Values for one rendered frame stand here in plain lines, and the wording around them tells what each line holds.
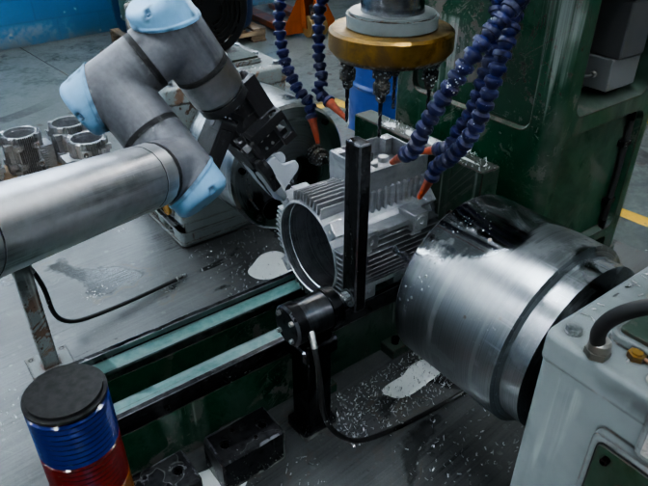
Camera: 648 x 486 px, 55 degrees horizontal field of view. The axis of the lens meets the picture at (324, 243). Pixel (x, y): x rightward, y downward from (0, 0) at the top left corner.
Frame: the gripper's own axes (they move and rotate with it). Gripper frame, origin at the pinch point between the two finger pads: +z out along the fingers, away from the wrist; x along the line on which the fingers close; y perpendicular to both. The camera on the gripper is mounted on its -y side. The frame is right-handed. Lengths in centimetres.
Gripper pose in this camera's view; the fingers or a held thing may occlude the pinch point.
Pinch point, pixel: (276, 197)
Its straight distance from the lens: 97.9
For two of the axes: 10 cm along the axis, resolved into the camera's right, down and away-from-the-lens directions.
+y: 6.9, -7.0, 1.7
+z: 4.0, 5.7, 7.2
